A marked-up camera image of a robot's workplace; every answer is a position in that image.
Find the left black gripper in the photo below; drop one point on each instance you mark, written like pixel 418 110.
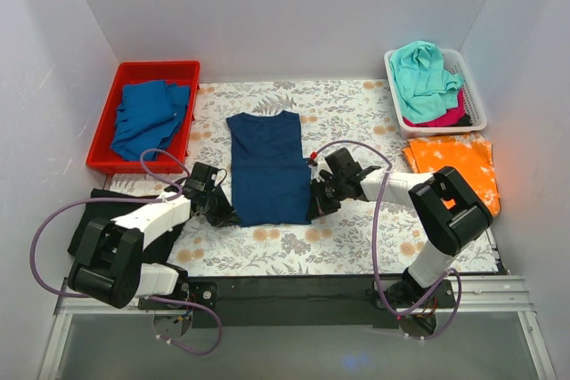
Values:
pixel 215 207

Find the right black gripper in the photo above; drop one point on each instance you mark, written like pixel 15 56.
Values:
pixel 324 195

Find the dark blue t shirt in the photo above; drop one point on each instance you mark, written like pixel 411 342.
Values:
pixel 270 176

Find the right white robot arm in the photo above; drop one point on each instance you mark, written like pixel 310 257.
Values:
pixel 450 212

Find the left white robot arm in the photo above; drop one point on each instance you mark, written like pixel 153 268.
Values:
pixel 123 258

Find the floral table mat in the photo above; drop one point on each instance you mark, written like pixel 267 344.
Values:
pixel 359 111

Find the black folded shirt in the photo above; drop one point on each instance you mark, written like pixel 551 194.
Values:
pixel 98 206

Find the blue shirt in red bin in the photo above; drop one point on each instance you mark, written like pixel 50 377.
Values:
pixel 148 118

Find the red plastic bin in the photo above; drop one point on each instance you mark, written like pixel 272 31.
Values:
pixel 102 158

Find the teal t shirt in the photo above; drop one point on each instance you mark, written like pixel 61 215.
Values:
pixel 426 90

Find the magenta shirt in basket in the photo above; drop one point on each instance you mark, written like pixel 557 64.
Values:
pixel 451 117

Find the orange tie-dye folded shirt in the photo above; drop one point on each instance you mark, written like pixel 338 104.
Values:
pixel 470 154

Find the white plastic basket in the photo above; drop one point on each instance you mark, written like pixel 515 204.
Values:
pixel 473 105

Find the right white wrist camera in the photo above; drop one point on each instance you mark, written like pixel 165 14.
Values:
pixel 320 170

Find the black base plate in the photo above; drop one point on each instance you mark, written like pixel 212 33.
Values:
pixel 283 301

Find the aluminium mounting rail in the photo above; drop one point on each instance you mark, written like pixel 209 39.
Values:
pixel 490 331

